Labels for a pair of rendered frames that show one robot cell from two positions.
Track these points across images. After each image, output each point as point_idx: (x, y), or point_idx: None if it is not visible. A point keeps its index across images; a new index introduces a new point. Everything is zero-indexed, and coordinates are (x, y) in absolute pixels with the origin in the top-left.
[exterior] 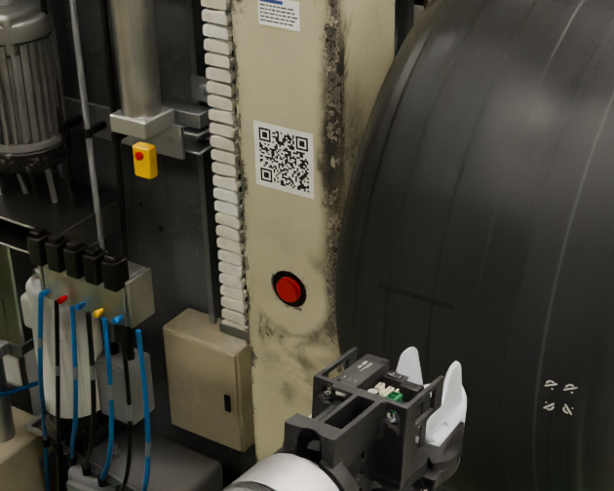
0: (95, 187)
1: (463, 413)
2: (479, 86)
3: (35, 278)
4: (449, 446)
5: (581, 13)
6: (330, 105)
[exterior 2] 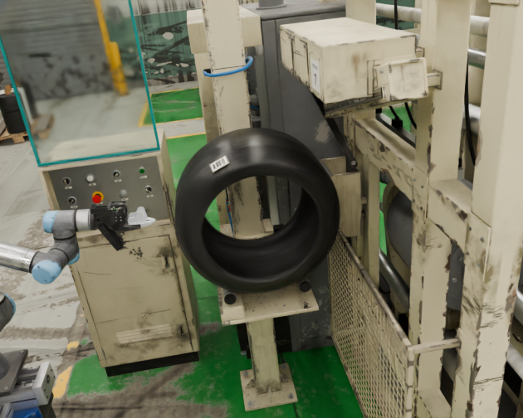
0: None
1: (143, 223)
2: (193, 160)
3: None
4: (130, 226)
5: (212, 148)
6: None
